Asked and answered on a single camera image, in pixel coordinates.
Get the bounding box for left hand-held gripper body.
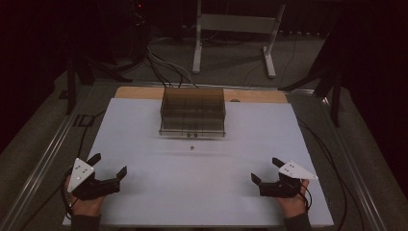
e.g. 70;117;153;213
66;157;122;202

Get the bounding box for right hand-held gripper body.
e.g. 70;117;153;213
259;160;319;198

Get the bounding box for clear plastic compartment box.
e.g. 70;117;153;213
159;87;227;139

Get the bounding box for person's right hand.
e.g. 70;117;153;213
276;178;311;219

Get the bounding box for person's left hand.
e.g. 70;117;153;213
64;174;106;218

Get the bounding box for white table mat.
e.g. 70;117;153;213
62;97;335;228

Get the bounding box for black tripod stand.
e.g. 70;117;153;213
65;47;134;116
278;18;345;128

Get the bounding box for white metal stand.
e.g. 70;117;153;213
191;0;287;80

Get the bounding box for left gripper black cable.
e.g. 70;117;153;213
18;109;108;231

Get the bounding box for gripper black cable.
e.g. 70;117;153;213
296;116;367;231
18;109;108;231

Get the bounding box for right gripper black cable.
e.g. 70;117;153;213
296;116;367;231

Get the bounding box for aluminium floor rail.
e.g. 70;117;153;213
0;84;94;231
317;92;408;231

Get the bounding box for bundle of floor cables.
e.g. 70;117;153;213
142;38;200;90

